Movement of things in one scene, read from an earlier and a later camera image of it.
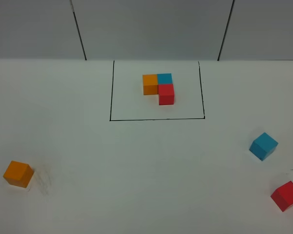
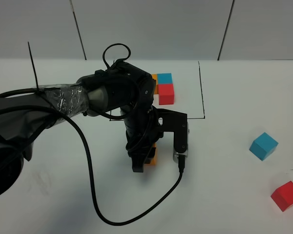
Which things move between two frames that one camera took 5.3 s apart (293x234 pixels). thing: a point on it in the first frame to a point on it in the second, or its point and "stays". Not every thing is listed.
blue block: x=263 y=146 stays
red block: x=286 y=195 stays
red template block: x=166 y=94 stays
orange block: x=18 y=174 to x=154 y=160
